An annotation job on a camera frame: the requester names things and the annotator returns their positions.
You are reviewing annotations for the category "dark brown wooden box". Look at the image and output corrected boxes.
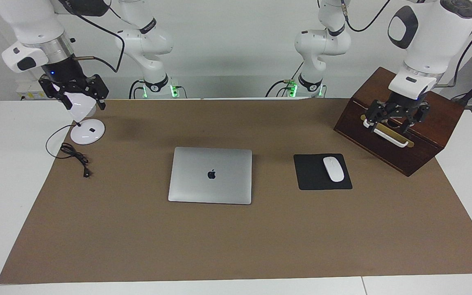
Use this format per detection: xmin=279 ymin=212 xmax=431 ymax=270
xmin=334 ymin=67 xmax=465 ymax=177

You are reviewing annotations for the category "black lamp power cable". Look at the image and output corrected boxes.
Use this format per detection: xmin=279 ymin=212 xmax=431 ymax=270
xmin=46 ymin=124 xmax=92 ymax=178

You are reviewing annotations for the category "white power strip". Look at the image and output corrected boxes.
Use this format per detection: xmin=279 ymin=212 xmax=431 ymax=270
xmin=16 ymin=80 xmax=48 ymax=101

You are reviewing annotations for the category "white box handle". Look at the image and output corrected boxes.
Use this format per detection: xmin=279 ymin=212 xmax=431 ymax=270
xmin=362 ymin=118 xmax=409 ymax=148

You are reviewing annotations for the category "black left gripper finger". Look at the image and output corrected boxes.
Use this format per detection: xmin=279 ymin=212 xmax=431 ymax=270
xmin=362 ymin=110 xmax=381 ymax=130
xmin=399 ymin=115 xmax=416 ymax=135

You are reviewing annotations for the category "black arm base cable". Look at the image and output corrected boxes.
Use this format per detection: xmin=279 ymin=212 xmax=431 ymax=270
xmin=265 ymin=61 xmax=304 ymax=98
xmin=129 ymin=79 xmax=146 ymax=100

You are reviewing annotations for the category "white computer mouse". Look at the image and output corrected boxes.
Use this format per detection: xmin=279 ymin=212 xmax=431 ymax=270
xmin=323 ymin=157 xmax=345 ymax=182

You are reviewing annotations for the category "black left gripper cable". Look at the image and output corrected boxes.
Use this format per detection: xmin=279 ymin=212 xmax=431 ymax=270
xmin=340 ymin=0 xmax=472 ymax=89

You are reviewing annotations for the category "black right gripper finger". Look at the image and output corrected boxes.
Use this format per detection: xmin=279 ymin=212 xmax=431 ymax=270
xmin=53 ymin=92 xmax=73 ymax=111
xmin=92 ymin=75 xmax=110 ymax=111

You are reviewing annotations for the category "brown table mat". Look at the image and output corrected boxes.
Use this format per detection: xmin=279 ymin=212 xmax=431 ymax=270
xmin=0 ymin=98 xmax=472 ymax=284

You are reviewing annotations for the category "black right arm base cable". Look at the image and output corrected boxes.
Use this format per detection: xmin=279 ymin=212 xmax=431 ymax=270
xmin=129 ymin=79 xmax=146 ymax=100

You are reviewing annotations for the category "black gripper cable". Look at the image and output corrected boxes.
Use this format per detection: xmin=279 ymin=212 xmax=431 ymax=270
xmin=58 ymin=0 xmax=125 ymax=74
xmin=340 ymin=0 xmax=472 ymax=89

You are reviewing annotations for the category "silver grey laptop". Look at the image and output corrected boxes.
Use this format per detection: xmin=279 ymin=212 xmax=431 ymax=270
xmin=168 ymin=147 xmax=253 ymax=205

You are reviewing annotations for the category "black mouse pad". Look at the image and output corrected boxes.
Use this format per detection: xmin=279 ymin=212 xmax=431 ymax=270
xmin=293 ymin=154 xmax=353 ymax=191

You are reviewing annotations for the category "white desk lamp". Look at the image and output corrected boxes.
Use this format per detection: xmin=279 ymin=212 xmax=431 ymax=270
xmin=62 ymin=91 xmax=106 ymax=145

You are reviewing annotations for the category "black left arm base cable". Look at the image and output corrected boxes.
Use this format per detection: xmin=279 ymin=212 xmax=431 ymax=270
xmin=265 ymin=61 xmax=304 ymax=98

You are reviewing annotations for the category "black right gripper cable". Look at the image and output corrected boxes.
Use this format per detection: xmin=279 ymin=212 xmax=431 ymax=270
xmin=58 ymin=0 xmax=125 ymax=74

